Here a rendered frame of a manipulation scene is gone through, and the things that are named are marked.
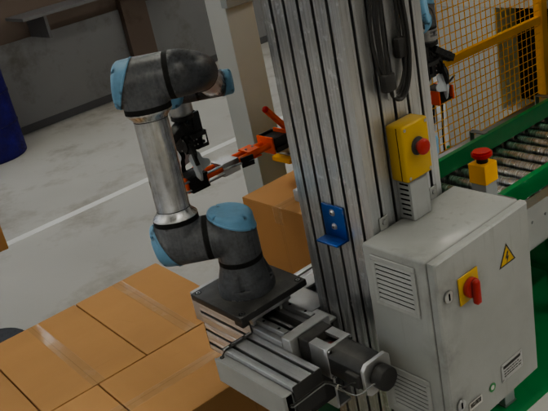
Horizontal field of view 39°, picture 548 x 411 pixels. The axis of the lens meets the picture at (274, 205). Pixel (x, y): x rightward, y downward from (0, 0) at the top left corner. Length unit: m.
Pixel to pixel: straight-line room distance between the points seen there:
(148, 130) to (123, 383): 1.12
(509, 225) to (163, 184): 0.82
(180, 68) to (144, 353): 1.32
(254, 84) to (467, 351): 2.26
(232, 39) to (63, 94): 4.91
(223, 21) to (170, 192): 1.87
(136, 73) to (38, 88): 6.49
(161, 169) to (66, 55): 6.56
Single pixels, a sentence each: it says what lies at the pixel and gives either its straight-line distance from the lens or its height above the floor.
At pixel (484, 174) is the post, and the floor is 0.97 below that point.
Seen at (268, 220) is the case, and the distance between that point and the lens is 2.78.
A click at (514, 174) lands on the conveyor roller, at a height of 0.53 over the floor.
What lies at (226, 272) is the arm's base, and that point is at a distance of 2.00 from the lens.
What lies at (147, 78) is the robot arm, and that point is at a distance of 1.85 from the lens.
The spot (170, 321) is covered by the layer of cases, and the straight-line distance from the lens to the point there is 3.00.
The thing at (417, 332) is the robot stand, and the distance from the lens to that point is 1.78.
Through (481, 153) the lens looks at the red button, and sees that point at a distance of 2.65.
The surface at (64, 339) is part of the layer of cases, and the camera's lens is 3.12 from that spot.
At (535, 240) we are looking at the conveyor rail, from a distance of 3.36.
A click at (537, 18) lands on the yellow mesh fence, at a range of 4.49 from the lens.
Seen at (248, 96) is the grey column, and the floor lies 1.04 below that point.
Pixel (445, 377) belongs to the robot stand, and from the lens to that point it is 1.79.
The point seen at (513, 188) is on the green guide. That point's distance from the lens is 3.34.
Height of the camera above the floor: 2.04
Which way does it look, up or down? 24 degrees down
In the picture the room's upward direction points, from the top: 12 degrees counter-clockwise
